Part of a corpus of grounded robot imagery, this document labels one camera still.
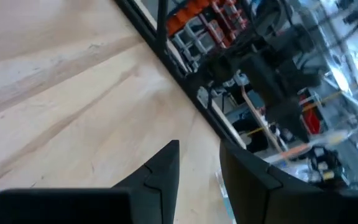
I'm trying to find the wooden desk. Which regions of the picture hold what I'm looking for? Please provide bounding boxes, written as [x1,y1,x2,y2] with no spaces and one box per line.
[240,84,288,164]

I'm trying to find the blue white toothbrush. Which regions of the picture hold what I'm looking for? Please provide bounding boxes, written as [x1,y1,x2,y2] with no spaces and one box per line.
[214,169,236,224]

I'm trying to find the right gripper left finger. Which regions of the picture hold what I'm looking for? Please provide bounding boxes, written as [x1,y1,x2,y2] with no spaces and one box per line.
[111,139,180,224]

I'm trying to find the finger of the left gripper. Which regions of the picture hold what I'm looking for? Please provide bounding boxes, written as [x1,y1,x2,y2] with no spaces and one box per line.
[275,99,310,144]

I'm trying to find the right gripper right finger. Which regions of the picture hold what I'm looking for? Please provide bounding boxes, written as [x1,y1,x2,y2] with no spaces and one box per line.
[219,139,341,224]

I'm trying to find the orange white toothbrush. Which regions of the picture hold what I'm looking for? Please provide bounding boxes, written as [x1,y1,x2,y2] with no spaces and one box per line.
[264,129,352,164]

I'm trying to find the black aluminium table frame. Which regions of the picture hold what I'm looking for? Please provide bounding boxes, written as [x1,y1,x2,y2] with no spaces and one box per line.
[113,0,248,149]

